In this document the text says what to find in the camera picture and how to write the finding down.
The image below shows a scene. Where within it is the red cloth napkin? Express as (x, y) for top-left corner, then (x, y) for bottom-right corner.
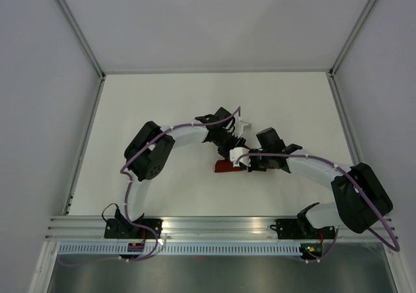
(214, 159), (242, 173)

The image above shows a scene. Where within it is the white slotted cable duct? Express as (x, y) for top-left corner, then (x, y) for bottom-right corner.
(58, 242), (301, 256)

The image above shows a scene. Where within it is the aluminium frame post right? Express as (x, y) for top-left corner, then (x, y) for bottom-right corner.
(327, 0), (379, 78)

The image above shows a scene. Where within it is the aluminium front rail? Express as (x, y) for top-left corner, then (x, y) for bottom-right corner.
(45, 215), (400, 241)

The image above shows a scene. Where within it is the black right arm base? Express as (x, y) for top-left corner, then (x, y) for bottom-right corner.
(270, 218), (335, 240)

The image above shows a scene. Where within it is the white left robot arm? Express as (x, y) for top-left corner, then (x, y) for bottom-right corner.
(114, 107), (252, 238)

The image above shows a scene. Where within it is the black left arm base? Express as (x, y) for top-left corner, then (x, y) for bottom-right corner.
(104, 218), (163, 240)

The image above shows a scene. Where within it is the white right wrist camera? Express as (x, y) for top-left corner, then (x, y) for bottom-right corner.
(229, 147), (250, 168)

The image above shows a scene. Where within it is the aluminium frame post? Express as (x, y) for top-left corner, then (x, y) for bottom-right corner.
(54, 0), (105, 80)
(327, 0), (379, 78)

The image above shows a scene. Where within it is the aluminium frame post left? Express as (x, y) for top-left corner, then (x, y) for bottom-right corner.
(54, 0), (105, 80)

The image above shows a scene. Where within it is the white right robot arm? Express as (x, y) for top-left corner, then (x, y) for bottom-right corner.
(229, 128), (393, 238)

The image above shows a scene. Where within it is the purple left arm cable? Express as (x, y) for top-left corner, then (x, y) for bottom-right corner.
(58, 106), (243, 267)

